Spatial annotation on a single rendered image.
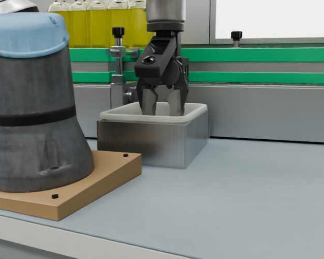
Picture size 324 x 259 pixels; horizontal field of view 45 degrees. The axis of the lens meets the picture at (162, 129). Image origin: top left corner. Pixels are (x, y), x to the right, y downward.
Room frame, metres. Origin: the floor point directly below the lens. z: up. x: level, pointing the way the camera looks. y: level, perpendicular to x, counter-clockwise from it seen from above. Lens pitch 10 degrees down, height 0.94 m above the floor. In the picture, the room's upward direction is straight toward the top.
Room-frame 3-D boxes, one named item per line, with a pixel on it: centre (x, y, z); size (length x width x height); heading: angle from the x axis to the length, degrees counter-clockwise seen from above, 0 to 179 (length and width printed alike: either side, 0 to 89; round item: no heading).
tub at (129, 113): (0.79, 0.01, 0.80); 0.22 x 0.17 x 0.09; 164
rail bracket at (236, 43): (1.05, -0.20, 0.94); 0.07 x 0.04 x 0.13; 164
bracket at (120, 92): (0.94, 0.09, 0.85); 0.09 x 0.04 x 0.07; 164
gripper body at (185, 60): (0.77, -0.01, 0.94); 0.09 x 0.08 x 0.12; 163
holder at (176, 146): (0.82, 0.00, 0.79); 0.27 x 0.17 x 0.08; 164
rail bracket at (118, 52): (0.92, 0.09, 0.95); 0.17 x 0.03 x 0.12; 164
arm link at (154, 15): (0.77, 0.00, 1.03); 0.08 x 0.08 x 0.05
